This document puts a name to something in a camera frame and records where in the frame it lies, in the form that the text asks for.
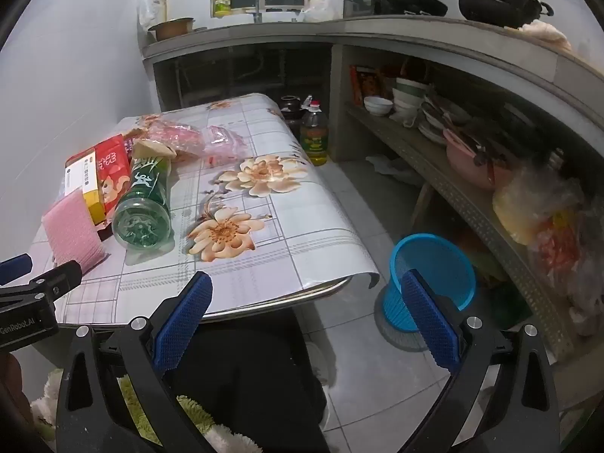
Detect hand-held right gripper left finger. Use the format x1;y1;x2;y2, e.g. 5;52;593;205
55;271;214;453

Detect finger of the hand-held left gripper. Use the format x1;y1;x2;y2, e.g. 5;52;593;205
0;259;84;300
0;254;33;286

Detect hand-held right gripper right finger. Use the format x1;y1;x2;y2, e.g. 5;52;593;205
400;269;561;453

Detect pink foam sheet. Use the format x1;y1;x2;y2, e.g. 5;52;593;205
42;186;110;267

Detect blue plastic basket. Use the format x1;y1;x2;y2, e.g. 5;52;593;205
381;233;477;333

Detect white orange cardboard box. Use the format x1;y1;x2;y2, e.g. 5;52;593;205
63;148;107;225

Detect green plastic bottle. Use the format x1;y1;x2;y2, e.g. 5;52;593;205
112;144;175;249

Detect red snack bag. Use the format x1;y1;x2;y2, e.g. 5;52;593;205
92;134;135;220

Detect brown paper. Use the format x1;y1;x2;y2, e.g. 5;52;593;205
131;138;177;161

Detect small pink plastic bag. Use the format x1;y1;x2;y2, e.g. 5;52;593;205
203;125;247;167

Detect large pink plastic bag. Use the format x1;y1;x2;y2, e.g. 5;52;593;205
142;120;205;159

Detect fluffy green white garment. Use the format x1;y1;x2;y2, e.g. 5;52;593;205
31;368;265;453

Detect wooden stool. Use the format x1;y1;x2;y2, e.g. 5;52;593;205
410;182;437;232

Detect white slipper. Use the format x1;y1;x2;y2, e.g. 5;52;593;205
304;340;331;388

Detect yellow plastic bag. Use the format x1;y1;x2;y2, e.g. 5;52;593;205
493;170;581;246

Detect clear bag with red contents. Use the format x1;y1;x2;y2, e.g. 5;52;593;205
528;208;604;336

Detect white crumpled plastic bag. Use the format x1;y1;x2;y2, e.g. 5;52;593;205
365;155;423;185

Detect pink pot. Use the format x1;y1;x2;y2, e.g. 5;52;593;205
444;127;513;190

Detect cooking oil bottle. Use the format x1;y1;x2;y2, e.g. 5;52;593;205
299;100;330;167

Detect small white bowl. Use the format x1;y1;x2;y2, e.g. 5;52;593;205
363;96;393;117

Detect stacked white bowls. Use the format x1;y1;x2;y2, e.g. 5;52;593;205
393;77;430;119

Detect dark ceramic jar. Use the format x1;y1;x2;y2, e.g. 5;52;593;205
279;96;303;126

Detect red printed packet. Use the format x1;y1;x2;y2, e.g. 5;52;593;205
349;65;394;107

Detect metal basin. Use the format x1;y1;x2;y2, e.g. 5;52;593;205
148;17;196;42

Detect hanging clear plastic bag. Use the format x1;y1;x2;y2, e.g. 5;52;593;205
136;0;166;31

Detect concrete kitchen counter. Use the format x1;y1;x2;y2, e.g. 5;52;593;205
142;16;604;354

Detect beige cloth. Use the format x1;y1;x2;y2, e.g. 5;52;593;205
519;19;572;50

